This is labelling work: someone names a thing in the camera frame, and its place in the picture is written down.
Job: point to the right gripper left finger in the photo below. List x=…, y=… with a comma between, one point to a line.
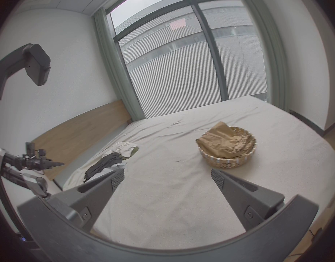
x=88, y=200

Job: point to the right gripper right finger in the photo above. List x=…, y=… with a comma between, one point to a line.
x=245, y=200

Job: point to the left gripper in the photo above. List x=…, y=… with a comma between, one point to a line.
x=41, y=164

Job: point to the tan shorts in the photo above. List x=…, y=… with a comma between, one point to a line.
x=224, y=142

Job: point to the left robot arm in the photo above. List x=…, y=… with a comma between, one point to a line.
x=38, y=186

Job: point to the black garment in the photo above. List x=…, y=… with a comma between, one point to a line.
x=102, y=165

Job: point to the round woven basket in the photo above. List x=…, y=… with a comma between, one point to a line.
x=227, y=162

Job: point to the pale blue garment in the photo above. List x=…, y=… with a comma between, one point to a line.
x=117, y=166

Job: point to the white garment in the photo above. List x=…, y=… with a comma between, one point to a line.
x=121, y=147

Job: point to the olive green garment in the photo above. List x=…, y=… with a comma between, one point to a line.
x=134, y=151

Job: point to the bed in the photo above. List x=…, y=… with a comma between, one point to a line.
x=170, y=187

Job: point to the grey-green curtain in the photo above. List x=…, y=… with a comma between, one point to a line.
x=273, y=64
x=121, y=86

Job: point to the window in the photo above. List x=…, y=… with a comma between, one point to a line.
x=183, y=72

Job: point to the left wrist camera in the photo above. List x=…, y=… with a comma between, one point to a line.
x=42, y=153

